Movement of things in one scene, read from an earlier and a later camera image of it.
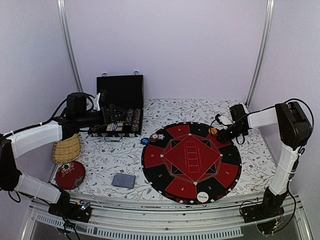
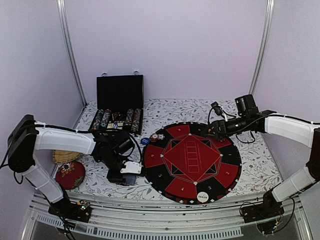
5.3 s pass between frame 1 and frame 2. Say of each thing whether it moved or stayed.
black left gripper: moved
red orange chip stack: stayed
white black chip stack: stayed
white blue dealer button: stayed
